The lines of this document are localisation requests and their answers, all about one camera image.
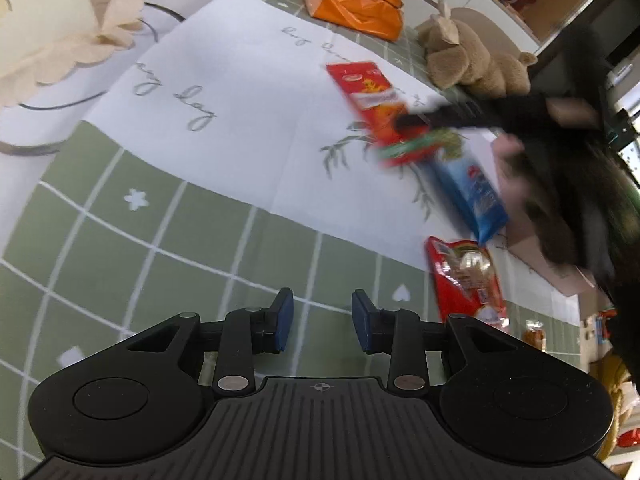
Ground large red snack packet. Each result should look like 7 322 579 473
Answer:
425 236 512 335

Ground brown plush toy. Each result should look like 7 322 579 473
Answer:
416 0 538 103

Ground red green snack packet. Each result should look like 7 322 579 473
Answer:
326 61 468 170

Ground blue snack packet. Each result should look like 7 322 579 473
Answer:
431 152 510 245

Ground person's right forearm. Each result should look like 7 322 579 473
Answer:
520 125 640 306

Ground orange paper bag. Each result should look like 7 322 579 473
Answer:
303 0 405 42

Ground green checked tablecloth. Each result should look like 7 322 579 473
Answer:
0 0 616 466

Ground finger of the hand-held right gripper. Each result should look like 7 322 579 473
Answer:
395 102 496 133

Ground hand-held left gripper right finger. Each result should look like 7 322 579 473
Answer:
351 289 531 395

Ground white round tray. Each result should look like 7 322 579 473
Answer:
0 0 188 157

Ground person's right hand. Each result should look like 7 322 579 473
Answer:
547 97 603 131

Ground white printed placemat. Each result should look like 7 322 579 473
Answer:
82 0 583 321

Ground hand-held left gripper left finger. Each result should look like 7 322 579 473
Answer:
120 287 294 396

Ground beige scalloped fabric cover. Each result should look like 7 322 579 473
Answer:
0 0 158 111

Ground small brown snack packet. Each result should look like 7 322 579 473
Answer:
522 321 547 352

